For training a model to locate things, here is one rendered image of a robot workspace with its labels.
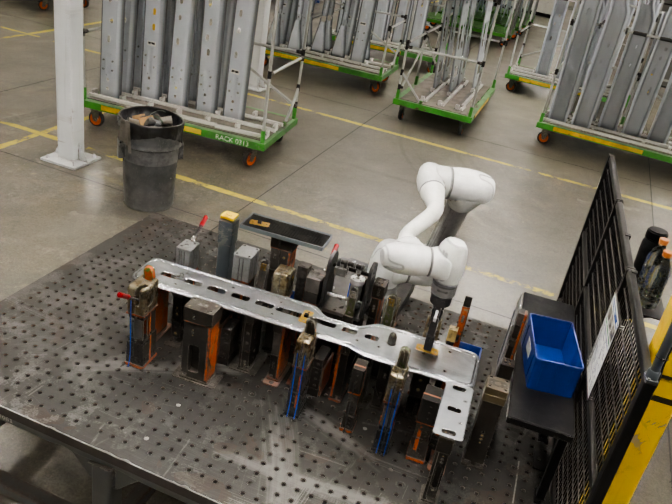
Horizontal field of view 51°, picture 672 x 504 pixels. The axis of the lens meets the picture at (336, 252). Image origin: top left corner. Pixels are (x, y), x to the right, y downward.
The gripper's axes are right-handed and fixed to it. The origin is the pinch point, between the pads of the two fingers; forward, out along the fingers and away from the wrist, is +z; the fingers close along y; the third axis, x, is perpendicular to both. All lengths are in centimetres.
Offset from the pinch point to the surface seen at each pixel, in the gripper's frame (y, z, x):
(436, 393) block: 18.4, 8.0, 7.6
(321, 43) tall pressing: -757, 63, -284
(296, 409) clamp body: 23, 31, -39
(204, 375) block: 21, 32, -78
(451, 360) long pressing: -0.8, 6.0, 9.5
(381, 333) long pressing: -4.3, 6.1, -18.3
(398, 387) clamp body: 25.0, 5.7, -5.1
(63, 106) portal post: -267, 57, -350
